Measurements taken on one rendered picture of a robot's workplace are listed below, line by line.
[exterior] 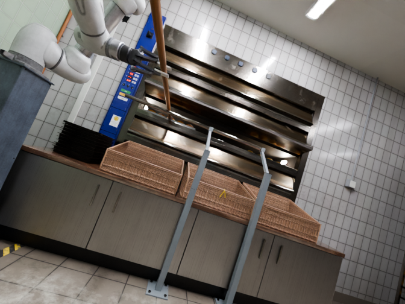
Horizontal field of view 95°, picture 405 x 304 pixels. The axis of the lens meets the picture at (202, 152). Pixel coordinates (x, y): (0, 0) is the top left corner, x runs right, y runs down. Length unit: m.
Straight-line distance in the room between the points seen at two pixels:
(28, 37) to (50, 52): 0.10
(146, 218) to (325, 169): 1.96
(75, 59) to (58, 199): 0.89
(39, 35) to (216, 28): 1.58
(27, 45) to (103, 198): 0.95
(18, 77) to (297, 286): 2.18
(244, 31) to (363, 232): 2.63
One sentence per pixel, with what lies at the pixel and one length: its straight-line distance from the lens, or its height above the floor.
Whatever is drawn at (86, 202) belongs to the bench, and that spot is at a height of 0.36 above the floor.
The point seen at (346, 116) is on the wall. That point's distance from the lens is 2.78.
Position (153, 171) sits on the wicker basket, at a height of 0.69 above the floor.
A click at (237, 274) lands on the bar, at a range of 1.51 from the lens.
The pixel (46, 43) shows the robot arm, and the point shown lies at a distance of 1.51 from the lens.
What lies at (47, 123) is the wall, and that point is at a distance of 2.19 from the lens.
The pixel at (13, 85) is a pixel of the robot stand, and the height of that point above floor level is 0.88.
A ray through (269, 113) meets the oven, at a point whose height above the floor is 1.65.
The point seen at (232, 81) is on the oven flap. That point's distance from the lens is 2.16.
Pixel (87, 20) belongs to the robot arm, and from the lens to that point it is 0.99.
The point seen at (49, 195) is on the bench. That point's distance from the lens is 1.52.
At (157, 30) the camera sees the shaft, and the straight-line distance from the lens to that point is 0.75.
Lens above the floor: 0.78
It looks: 7 degrees up
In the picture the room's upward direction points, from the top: 20 degrees clockwise
